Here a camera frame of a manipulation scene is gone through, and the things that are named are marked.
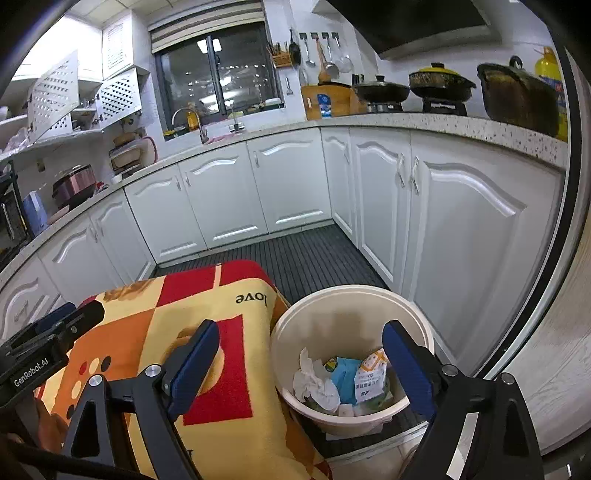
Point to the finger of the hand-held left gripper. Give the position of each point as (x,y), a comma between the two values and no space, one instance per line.
(87,314)
(55,314)

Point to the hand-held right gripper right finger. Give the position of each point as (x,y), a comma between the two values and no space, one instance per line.
(406,364)

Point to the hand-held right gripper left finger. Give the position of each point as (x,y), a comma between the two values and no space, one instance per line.
(194,364)

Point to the white cardboard medicine box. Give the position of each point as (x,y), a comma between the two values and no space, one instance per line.
(369,381)

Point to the blue wet wipe packet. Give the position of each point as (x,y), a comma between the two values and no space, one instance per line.
(344,376)

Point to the beige plastic waste bin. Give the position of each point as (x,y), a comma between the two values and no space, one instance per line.
(286,350)

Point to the orange yellow red printed blanket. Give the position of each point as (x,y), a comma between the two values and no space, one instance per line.
(138,323)

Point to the green white rainbow medicine box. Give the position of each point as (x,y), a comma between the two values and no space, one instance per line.
(330,365)

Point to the crumpled white tissue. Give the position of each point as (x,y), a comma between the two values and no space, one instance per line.
(314,383)

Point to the blue carton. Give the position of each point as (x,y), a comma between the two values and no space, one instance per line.
(36,214)

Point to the black countertop oven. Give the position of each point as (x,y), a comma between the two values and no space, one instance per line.
(11,221)

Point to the dark red rice cooker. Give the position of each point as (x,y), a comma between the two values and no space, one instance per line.
(74,187)

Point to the dark striped floor mat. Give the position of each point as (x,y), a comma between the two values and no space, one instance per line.
(304,258)

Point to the white countertop appliance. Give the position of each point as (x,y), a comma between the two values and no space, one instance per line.
(131,154)

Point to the white kitchen base cabinets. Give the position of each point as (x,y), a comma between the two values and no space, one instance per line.
(286,184)

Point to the white perforated cabinet door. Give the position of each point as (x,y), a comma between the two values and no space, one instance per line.
(117,99)
(53,97)

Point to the chrome kitchen faucet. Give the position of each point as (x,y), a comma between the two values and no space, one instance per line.
(201,124)

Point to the gas stove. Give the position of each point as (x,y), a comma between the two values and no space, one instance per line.
(415,107)

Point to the kitchen window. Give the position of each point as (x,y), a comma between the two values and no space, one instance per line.
(217,78)

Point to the black wok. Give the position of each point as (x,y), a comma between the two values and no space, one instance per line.
(381,90)

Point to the wooden cutting board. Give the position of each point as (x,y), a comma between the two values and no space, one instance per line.
(323,101)

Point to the yellow lidded clay pot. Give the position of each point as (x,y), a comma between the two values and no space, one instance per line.
(441,81)

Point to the large black stock pot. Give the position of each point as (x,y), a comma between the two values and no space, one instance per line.
(517,99)

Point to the hanging kitchen utensils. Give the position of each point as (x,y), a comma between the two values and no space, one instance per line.
(330,60)

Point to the wooden chopstick holder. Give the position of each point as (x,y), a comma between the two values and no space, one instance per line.
(280,59)

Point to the black hanging ladle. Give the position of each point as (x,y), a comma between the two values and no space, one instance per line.
(294,50)

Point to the yellow oil bottle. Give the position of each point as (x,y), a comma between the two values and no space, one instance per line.
(551,64)

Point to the dark range hood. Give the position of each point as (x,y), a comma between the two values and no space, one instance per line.
(415,23)

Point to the white wall shelf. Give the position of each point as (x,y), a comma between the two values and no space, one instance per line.
(51,138)

